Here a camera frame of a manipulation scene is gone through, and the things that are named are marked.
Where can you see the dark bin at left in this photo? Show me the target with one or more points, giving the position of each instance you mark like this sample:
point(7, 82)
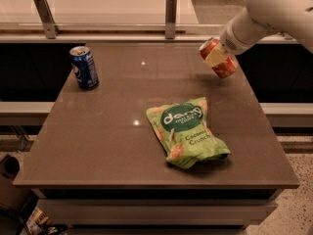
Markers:
point(12, 198)

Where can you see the blue pepsi can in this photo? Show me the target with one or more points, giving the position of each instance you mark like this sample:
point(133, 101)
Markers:
point(83, 66)

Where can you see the packages under table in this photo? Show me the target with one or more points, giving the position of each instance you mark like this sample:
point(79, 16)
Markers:
point(40, 224)

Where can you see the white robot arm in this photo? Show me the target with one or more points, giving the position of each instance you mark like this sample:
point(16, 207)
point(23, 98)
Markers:
point(261, 18)

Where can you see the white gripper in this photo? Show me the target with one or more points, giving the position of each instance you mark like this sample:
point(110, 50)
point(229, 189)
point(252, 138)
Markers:
point(229, 44)

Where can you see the left metal railing bracket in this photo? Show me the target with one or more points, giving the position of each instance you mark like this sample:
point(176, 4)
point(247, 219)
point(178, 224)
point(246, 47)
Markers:
point(49, 26)

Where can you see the middle metal railing bracket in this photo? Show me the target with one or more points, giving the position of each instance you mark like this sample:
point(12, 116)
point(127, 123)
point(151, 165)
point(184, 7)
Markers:
point(170, 18)

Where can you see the metal railing bracket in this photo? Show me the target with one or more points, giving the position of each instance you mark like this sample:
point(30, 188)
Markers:
point(170, 18)
point(49, 26)

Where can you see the orange coke can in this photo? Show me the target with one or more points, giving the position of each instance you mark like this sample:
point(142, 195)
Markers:
point(225, 69)

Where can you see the green chips bag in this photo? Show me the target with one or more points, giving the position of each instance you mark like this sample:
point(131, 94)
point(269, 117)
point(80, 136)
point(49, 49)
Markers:
point(183, 133)

